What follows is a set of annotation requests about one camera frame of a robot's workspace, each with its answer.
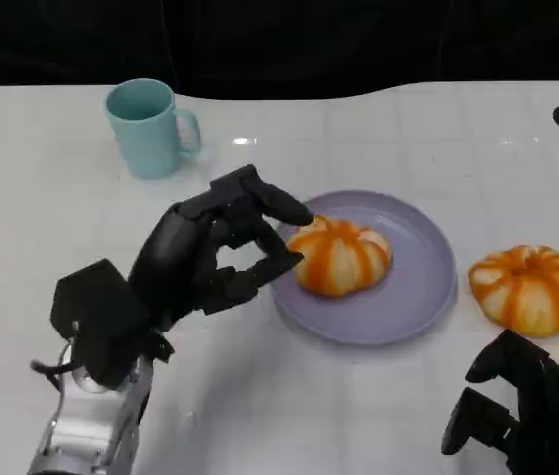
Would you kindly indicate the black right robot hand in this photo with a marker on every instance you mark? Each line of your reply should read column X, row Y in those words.
column 551, row 406

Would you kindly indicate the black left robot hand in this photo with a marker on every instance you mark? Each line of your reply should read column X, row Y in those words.
column 170, row 257

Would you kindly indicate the orange white toy bread roll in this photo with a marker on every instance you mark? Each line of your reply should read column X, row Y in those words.
column 526, row 289
column 343, row 257

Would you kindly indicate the pale green mug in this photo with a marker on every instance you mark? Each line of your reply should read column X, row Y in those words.
column 148, row 141

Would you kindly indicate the lilac plate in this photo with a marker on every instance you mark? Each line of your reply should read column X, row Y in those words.
column 398, row 316

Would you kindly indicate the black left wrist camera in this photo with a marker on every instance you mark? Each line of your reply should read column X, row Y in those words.
column 101, row 316

